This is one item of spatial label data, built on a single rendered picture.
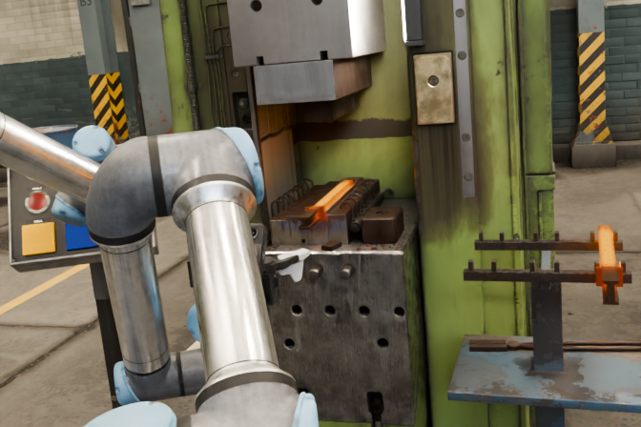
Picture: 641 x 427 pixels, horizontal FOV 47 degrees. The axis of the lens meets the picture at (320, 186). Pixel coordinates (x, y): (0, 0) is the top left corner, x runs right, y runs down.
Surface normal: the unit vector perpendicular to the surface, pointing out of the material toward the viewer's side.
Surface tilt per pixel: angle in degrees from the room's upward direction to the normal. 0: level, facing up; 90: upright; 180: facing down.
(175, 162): 68
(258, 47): 90
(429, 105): 90
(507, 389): 0
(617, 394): 0
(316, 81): 90
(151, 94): 90
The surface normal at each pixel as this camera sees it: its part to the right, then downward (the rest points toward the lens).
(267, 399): 0.35, -0.66
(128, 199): -0.03, 0.40
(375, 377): -0.27, 0.22
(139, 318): 0.31, 0.51
